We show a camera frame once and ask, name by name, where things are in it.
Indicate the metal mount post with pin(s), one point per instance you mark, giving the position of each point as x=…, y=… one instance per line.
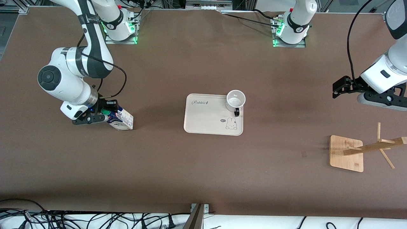
x=197, y=219

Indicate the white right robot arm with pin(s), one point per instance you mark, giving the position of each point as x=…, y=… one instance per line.
x=70, y=79

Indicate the white power strip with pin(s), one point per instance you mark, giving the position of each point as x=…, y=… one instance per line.
x=206, y=5

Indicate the cream rabbit print tray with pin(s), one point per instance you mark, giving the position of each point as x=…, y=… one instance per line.
x=206, y=117

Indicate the blue white milk carton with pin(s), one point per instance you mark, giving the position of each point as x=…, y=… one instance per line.
x=124, y=122

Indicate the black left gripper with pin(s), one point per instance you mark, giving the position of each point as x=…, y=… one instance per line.
x=353, y=84

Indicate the black power plug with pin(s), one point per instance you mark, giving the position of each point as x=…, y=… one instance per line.
x=170, y=222

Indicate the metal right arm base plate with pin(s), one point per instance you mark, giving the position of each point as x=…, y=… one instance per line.
x=120, y=42

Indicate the aluminium frame rail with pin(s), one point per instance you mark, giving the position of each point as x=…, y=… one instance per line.
x=16, y=9

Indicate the wooden mug rack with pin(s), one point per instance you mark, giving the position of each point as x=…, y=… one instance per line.
x=346, y=159

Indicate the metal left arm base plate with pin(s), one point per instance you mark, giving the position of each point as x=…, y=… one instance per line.
x=289, y=45

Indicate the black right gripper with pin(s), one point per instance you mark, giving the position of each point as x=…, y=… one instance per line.
x=102, y=105

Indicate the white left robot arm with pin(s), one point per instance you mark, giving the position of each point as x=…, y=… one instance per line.
x=297, y=22

